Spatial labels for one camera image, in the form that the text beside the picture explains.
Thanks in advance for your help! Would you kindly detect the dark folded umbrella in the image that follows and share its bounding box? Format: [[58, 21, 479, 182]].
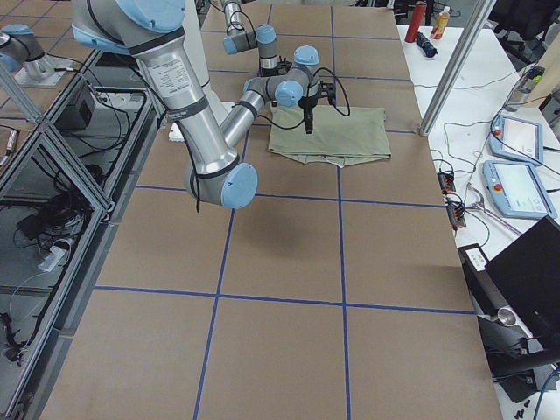
[[416, 31, 438, 59]]

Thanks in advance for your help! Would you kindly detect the orange terminal block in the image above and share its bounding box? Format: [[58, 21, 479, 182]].
[[446, 200, 466, 231], [437, 171, 456, 194]]

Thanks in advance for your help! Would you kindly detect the black power box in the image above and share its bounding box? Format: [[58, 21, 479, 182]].
[[55, 83, 95, 131]]

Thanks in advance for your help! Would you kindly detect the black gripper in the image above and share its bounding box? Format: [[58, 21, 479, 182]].
[[259, 56, 291, 77], [297, 80, 336, 135]]

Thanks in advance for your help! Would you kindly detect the teach pendant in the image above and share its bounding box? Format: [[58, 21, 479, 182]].
[[487, 114, 543, 165], [482, 160, 557, 220]]

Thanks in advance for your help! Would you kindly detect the red bottle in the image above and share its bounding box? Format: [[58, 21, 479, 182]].
[[404, 1, 427, 44]]

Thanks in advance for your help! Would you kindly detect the upper teach pendant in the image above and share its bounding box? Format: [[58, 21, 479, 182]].
[[487, 114, 543, 165]]

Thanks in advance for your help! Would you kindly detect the white power strip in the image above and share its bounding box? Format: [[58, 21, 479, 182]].
[[38, 245, 69, 272]]

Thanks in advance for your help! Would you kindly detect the lower teach pendant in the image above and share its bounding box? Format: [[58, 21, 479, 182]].
[[482, 160, 557, 220]]

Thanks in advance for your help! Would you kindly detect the orange drink bottle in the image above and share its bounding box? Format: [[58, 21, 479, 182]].
[[430, 6, 451, 40]]

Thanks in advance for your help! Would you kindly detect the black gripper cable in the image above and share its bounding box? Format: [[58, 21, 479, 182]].
[[257, 66, 352, 130]]

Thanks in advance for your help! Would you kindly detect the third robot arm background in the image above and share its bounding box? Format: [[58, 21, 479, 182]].
[[1, 24, 62, 88]]

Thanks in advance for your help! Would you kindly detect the aluminium frame post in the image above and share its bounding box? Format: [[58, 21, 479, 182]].
[[418, 0, 496, 137]]

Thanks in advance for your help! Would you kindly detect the grey water bottle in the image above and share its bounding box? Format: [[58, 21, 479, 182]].
[[504, 66, 545, 112]]

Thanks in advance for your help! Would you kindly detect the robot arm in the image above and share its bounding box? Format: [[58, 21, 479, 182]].
[[72, 1, 336, 209], [220, 1, 291, 77]]

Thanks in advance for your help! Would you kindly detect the olive green long-sleeve shirt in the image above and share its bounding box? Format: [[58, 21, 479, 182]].
[[268, 105, 392, 168]]

